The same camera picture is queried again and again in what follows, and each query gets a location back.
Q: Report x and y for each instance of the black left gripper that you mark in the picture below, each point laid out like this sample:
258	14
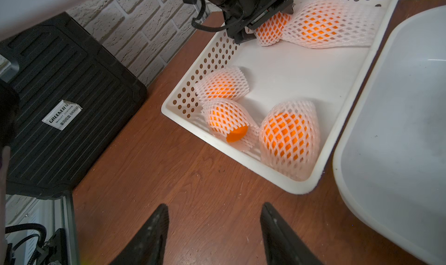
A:
241	14

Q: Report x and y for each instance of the orange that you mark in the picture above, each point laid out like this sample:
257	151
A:
270	32
320	24
229	83
290	139
230	122

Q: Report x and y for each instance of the white plastic tub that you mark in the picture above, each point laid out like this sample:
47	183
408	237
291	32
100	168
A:
390	162

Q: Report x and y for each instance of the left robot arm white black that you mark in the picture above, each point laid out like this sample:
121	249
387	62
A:
19	15

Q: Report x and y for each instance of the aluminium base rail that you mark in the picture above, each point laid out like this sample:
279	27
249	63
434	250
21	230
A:
38	231

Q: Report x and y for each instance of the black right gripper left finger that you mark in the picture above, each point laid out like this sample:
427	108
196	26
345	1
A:
147	247

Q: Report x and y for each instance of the white perforated plastic basket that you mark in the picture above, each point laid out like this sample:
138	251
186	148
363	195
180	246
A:
330	78

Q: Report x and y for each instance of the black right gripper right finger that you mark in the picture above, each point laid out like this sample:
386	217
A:
282	245

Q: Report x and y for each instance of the black tool case orange latches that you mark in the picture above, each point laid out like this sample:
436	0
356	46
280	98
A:
70	98

